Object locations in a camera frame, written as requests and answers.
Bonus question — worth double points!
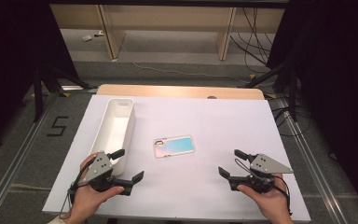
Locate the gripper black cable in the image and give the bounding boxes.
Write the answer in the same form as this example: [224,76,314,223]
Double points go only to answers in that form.
[234,158,294,217]
[59,157,98,220]

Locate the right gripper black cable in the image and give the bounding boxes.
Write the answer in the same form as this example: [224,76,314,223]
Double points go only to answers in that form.
[234,158,294,217]

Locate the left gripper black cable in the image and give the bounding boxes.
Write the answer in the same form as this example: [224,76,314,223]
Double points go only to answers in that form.
[59,157,98,220]

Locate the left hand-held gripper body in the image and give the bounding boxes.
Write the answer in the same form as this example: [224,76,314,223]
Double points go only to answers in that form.
[83,150,135,197]

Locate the person's right hand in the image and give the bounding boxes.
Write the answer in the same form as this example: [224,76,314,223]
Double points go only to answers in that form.
[237,173,295,224]

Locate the bundle of black floor cables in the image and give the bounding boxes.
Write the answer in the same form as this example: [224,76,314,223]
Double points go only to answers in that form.
[228,7,282,75]

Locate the white table mat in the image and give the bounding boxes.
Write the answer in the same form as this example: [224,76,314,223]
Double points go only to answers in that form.
[42,94,312,223]

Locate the metal floor rail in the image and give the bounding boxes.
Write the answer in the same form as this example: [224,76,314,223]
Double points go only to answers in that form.
[0,92,61,224]
[275,97,350,224]

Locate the thin black floor cables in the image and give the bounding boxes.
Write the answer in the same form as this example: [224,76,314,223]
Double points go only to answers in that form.
[272,95,312,138]

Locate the dark curtain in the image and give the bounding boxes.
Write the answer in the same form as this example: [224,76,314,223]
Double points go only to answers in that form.
[266,0,358,222]
[0,0,79,153]

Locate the person's left hand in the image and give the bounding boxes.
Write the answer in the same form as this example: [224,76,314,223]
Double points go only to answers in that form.
[64,153,125,224]

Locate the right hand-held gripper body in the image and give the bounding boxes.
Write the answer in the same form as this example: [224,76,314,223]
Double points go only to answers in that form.
[228,152,295,194]

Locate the white plastic storage bin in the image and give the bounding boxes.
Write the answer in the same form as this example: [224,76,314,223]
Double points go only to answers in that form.
[89,97,136,177]

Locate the iridescent blue phone case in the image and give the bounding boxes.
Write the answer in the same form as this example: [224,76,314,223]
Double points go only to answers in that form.
[153,134,196,160]

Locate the light wooden shelf unit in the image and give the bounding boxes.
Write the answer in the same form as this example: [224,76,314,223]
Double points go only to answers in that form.
[49,4,286,62]

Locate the black metal stand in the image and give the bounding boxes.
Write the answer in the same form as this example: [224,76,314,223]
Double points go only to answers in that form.
[244,58,300,123]
[32,61,99,123]

